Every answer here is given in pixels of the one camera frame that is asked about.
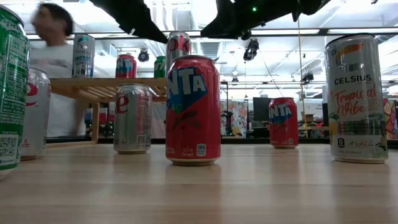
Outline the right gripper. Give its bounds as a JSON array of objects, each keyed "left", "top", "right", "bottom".
[{"left": 201, "top": 0, "right": 296, "bottom": 40}]

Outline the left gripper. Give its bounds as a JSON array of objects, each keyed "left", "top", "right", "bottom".
[{"left": 89, "top": 0, "right": 169, "bottom": 45}]

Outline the silver Diet Coke can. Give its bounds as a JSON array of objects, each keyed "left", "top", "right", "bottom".
[
  {"left": 113, "top": 83, "right": 154, "bottom": 156},
  {"left": 20, "top": 66, "right": 52, "bottom": 162},
  {"left": 165, "top": 30, "right": 193, "bottom": 60}
]

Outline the green Sprite can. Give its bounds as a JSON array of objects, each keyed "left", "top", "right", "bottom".
[
  {"left": 153, "top": 55, "right": 167, "bottom": 78},
  {"left": 0, "top": 4, "right": 32, "bottom": 181}
]

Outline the orange Fanta can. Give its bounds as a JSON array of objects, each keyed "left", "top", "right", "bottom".
[
  {"left": 165, "top": 55, "right": 222, "bottom": 167},
  {"left": 115, "top": 54, "right": 138, "bottom": 79},
  {"left": 268, "top": 96, "right": 300, "bottom": 149}
]

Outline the Celsius Arctic Vibe can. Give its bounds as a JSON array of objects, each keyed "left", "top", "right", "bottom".
[{"left": 72, "top": 33, "right": 96, "bottom": 79}]

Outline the wooden slatted shelf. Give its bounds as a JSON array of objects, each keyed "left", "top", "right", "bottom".
[{"left": 45, "top": 77, "right": 168, "bottom": 149}]

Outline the black computer monitor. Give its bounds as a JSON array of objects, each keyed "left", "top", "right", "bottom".
[{"left": 252, "top": 96, "right": 274, "bottom": 123}]

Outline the floral patterned cloth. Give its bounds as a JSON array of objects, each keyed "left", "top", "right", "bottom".
[{"left": 220, "top": 98, "right": 249, "bottom": 138}]

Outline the person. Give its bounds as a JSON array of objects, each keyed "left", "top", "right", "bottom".
[{"left": 29, "top": 2, "right": 94, "bottom": 139}]

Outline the white board panel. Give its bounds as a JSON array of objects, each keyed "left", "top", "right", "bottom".
[{"left": 150, "top": 101, "right": 168, "bottom": 139}]

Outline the black metal stand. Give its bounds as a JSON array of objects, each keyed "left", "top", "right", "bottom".
[{"left": 219, "top": 80, "right": 234, "bottom": 136}]

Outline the black framed linear light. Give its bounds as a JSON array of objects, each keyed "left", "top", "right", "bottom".
[{"left": 25, "top": 27, "right": 398, "bottom": 40}]

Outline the Celsius Tropical Vibe can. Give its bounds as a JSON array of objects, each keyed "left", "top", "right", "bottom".
[{"left": 324, "top": 32, "right": 389, "bottom": 165}]

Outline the colourful patchwork quilt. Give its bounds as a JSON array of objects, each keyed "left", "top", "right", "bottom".
[{"left": 384, "top": 98, "right": 398, "bottom": 141}]

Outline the yellow hanging cable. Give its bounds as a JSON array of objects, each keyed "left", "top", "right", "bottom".
[{"left": 296, "top": 18, "right": 309, "bottom": 138}]

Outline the black table frame rail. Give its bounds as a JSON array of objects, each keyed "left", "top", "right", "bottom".
[{"left": 46, "top": 136, "right": 398, "bottom": 150}]

